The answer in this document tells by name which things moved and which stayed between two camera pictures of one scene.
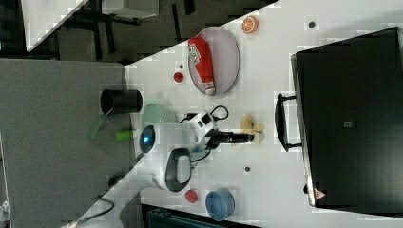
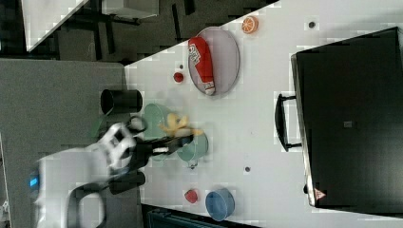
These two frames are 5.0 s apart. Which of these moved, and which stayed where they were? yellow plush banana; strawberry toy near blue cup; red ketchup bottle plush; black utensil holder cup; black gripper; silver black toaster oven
Moved: black gripper; yellow plush banana
Stayed: silver black toaster oven; strawberry toy near blue cup; red ketchup bottle plush; black utensil holder cup
